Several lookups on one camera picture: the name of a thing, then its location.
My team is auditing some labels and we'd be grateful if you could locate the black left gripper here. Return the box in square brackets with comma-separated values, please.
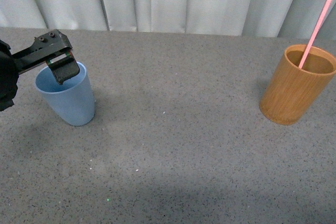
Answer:
[1, 29, 80, 111]

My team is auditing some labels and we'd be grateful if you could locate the light blue plastic cup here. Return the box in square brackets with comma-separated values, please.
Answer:
[35, 62, 95, 126]

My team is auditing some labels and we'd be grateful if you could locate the bamboo chopstick holder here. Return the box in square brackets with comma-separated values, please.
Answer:
[259, 45, 335, 125]

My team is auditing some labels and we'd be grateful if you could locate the white pleated curtain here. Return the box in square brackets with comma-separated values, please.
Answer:
[1, 0, 325, 38]

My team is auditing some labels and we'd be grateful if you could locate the pink chopstick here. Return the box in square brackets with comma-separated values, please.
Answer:
[298, 0, 333, 69]

